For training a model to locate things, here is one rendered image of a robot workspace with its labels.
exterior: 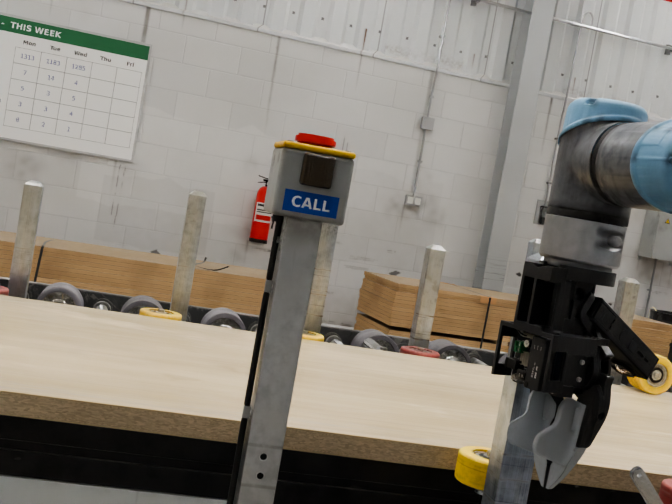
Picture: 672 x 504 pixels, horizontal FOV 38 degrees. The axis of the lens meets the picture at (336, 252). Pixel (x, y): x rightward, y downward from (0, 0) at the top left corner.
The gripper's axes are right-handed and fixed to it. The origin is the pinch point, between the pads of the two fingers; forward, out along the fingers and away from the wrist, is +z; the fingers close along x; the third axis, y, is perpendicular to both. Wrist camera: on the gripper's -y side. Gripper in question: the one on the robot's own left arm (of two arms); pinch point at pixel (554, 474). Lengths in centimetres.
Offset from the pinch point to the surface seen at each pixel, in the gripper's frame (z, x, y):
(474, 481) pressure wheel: 7.0, -18.6, -7.5
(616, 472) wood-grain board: 5.6, -17.2, -29.9
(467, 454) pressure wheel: 4.4, -20.5, -7.5
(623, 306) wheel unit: -10, -83, -103
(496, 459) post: 1.2, -8.3, -0.3
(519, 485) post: 3.2, -6.1, -1.9
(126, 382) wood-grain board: 5, -51, 23
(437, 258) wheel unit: -14, -100, -62
